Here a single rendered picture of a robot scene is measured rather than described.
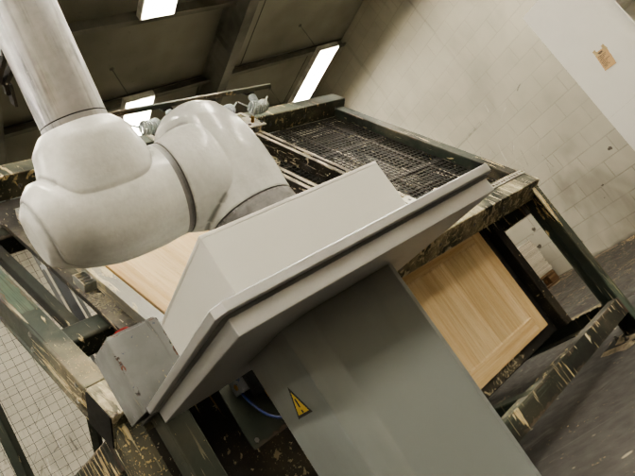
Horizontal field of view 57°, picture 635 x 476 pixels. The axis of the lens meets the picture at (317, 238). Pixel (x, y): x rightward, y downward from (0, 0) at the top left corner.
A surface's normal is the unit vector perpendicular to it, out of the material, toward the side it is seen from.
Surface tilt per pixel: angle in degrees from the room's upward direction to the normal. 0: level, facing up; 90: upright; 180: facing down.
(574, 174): 90
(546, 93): 90
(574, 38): 90
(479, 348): 90
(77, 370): 57
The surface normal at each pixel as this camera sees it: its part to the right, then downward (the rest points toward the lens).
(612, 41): -0.74, 0.37
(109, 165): 0.48, -0.16
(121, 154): 0.63, -0.28
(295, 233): 0.37, -0.45
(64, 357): 0.10, -0.86
